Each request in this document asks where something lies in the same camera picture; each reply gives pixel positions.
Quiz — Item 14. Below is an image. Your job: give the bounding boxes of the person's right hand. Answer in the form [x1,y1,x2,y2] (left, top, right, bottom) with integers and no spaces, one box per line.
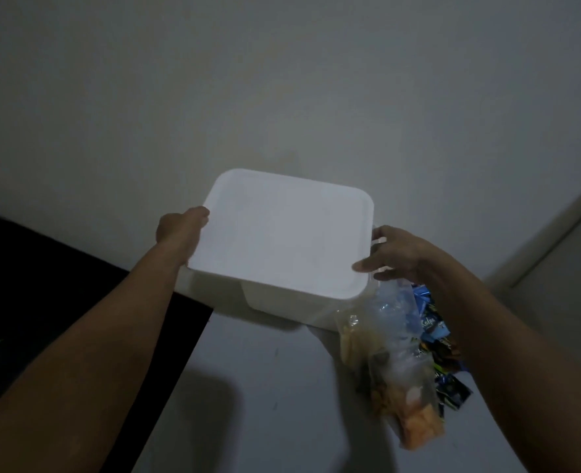
[352,225,449,291]

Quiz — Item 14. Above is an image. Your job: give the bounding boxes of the person's left hand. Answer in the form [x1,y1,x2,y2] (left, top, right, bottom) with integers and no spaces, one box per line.
[156,206,210,267]

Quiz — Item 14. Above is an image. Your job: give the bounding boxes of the pile of candies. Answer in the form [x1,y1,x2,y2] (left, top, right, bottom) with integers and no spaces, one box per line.
[411,284,468,375]

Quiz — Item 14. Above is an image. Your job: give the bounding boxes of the bag of yellow chips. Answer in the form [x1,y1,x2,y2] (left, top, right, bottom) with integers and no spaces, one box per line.
[334,285,419,370]

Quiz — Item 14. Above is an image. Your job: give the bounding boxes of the white bin lid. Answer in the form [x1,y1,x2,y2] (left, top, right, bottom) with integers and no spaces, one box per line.
[187,168,375,301]

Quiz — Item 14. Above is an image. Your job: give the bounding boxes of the white plastic storage bin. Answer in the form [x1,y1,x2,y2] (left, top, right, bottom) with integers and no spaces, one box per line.
[241,278,385,333]

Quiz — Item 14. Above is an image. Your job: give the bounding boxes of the green black snack packets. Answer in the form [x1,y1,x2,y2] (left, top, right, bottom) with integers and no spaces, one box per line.
[433,371,474,412]

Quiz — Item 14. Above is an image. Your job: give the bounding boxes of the person's right forearm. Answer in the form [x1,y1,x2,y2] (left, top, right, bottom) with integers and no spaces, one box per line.
[418,260,581,473]

